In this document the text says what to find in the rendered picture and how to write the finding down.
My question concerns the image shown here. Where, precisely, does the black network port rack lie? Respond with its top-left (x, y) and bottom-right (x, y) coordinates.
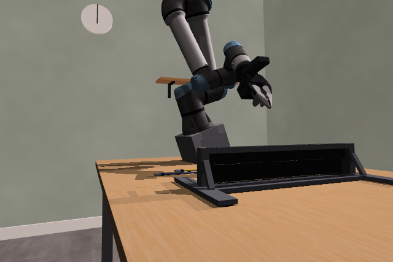
top-left (174, 143), bottom-right (393, 207)

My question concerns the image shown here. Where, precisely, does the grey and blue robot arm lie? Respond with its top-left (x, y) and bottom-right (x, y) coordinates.
top-left (161, 0), bottom-right (270, 136)

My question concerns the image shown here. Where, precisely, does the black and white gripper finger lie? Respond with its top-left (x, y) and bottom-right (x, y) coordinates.
top-left (245, 79), bottom-right (270, 108)
top-left (260, 80), bottom-right (272, 108)

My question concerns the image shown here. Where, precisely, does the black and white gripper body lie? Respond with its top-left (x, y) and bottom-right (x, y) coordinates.
top-left (235, 62), bottom-right (266, 99)

